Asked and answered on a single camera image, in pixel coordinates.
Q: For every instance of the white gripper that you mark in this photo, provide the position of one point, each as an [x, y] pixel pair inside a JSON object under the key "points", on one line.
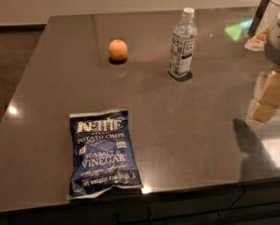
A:
{"points": [[278, 44]]}

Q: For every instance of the blue Kettle chip bag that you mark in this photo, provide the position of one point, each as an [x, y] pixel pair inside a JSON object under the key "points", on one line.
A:
{"points": [[103, 155]]}

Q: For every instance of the dark upright panel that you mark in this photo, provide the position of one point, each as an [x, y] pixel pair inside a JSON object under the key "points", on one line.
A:
{"points": [[258, 17]]}

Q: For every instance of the clear plastic water bottle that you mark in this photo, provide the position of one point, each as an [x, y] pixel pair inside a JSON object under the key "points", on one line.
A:
{"points": [[182, 44]]}

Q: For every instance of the orange fruit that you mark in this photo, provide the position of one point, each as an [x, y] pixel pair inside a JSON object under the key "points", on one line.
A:
{"points": [[117, 50]]}

